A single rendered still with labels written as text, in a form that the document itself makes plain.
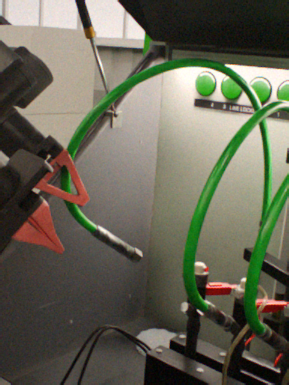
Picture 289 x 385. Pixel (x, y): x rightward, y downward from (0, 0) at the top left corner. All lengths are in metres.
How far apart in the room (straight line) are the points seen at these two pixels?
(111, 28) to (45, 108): 2.31
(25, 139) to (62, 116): 3.06
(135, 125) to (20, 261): 0.36
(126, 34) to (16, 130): 5.00
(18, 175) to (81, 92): 3.36
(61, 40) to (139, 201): 2.66
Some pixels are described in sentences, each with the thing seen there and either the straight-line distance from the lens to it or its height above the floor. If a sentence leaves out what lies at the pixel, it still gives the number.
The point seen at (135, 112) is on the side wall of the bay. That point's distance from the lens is 1.13.
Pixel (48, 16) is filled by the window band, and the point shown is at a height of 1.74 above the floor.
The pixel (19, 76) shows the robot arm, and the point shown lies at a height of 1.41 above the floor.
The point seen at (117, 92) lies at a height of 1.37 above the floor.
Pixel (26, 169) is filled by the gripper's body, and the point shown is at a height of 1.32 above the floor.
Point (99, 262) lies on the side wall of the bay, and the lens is 1.14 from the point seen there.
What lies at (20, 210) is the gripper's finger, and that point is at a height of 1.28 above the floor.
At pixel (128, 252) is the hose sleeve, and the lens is 0.84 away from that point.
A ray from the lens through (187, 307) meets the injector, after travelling 0.83.
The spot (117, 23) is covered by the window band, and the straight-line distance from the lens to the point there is 5.84.
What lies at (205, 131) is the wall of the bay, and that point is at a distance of 1.13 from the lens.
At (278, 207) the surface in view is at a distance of 0.62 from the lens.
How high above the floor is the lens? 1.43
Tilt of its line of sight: 15 degrees down
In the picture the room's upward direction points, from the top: 4 degrees clockwise
